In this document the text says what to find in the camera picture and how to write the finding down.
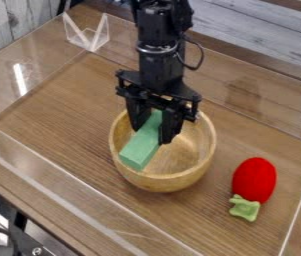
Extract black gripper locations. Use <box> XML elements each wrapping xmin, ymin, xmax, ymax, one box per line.
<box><xmin>116</xmin><ymin>44</ymin><xmax>201</xmax><ymax>144</ymax></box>

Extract green rectangular block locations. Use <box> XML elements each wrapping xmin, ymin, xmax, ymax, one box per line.
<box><xmin>119</xmin><ymin>110</ymin><xmax>161</xmax><ymax>171</ymax></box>

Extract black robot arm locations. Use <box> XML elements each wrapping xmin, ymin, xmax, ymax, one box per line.
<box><xmin>116</xmin><ymin>0</ymin><xmax>201</xmax><ymax>144</ymax></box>

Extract brown wooden bowl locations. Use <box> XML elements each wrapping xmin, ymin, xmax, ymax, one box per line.
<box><xmin>108</xmin><ymin>110</ymin><xmax>216</xmax><ymax>193</ymax></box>

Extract red felt strawberry toy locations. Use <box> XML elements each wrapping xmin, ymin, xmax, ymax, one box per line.
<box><xmin>228</xmin><ymin>157</ymin><xmax>276</xmax><ymax>222</ymax></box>

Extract black cable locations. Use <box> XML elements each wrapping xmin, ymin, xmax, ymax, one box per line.
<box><xmin>173</xmin><ymin>33</ymin><xmax>205</xmax><ymax>72</ymax></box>

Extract clear acrylic corner bracket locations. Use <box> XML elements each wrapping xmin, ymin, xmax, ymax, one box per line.
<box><xmin>61</xmin><ymin>13</ymin><xmax>109</xmax><ymax>52</ymax></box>

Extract clear acrylic tray wall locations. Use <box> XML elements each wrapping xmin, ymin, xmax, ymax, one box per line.
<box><xmin>0</xmin><ymin>131</ymin><xmax>201</xmax><ymax>256</ymax></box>

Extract black table leg bracket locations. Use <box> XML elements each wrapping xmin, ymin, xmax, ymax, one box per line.
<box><xmin>8</xmin><ymin>210</ymin><xmax>54</xmax><ymax>256</ymax></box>

